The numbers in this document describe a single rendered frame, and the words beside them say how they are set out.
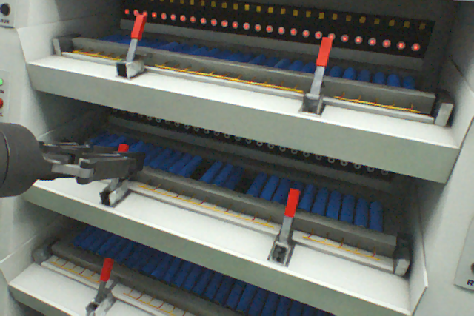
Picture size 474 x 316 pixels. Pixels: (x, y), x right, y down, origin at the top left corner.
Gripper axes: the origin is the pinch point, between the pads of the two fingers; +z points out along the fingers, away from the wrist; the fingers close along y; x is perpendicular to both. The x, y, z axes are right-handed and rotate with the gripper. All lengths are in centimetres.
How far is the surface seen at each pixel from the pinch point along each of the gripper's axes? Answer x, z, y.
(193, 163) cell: 1.0, 9.6, 7.7
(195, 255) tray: -10.0, 0.0, 15.5
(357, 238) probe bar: -2.3, 4.3, 35.7
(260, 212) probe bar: -2.7, 4.5, 22.1
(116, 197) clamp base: -5.8, -0.1, 1.1
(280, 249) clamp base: -5.9, 1.1, 26.5
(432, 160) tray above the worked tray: 9.6, -2.9, 40.5
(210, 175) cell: 0.0, 8.1, 11.9
